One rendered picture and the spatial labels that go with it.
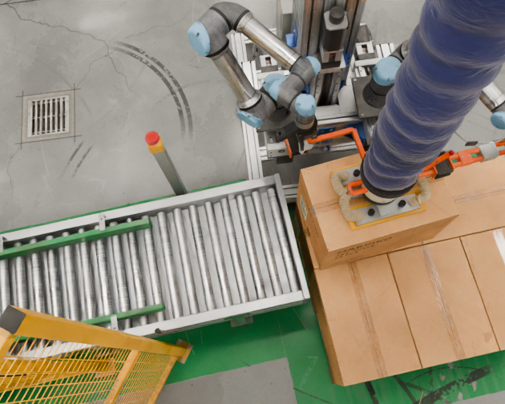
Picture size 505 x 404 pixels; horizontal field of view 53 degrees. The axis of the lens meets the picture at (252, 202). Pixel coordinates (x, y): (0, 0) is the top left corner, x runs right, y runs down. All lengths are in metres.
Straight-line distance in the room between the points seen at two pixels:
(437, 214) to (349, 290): 0.67
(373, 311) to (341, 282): 0.22
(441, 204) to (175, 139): 1.97
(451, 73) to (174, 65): 2.85
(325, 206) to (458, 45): 1.19
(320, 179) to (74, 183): 1.95
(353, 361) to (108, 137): 2.24
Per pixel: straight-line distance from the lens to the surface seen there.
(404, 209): 2.26
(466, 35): 1.21
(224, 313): 2.62
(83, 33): 4.27
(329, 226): 2.21
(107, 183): 3.59
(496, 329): 2.88
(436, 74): 1.32
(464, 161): 2.29
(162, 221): 2.82
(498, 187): 3.07
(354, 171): 2.26
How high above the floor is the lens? 3.19
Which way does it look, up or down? 72 degrees down
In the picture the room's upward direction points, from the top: 8 degrees counter-clockwise
